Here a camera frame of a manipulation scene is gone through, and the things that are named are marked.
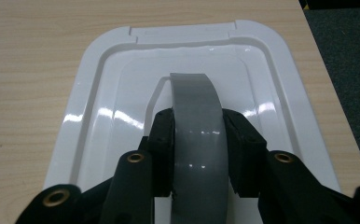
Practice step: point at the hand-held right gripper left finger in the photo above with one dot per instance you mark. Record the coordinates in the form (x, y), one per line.
(162, 149)

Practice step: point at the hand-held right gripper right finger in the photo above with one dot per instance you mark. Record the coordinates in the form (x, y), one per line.
(242, 152)

